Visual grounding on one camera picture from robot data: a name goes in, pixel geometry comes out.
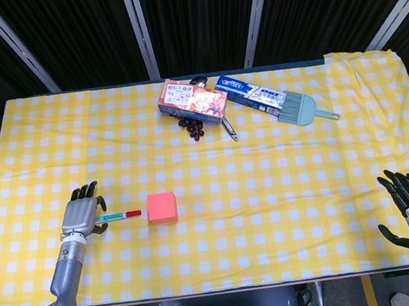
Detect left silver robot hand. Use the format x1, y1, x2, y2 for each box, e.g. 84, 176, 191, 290
53, 179, 111, 245

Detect red and white marker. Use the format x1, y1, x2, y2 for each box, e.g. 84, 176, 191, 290
94, 208, 143, 225

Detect orange-red foam cube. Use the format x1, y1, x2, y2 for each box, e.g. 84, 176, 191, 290
144, 190, 180, 225

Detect yellow checkered tablecloth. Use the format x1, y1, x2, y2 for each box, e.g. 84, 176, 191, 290
0, 41, 409, 306

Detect grey shoe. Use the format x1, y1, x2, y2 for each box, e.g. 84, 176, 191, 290
388, 290, 409, 306

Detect dark red grape bunch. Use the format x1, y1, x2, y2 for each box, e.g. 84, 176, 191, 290
170, 109, 207, 145

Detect orange snack box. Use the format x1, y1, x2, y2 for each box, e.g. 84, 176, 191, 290
154, 70, 232, 133

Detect light teal silicone brush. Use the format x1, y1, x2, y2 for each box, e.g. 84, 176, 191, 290
273, 83, 342, 130

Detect metal spoon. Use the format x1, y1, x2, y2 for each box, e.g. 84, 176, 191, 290
189, 71, 240, 148

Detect blue toothpaste box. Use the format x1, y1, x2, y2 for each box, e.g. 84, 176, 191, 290
213, 66, 288, 124

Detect black pleated curtain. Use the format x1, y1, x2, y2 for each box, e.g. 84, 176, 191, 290
0, 0, 409, 213

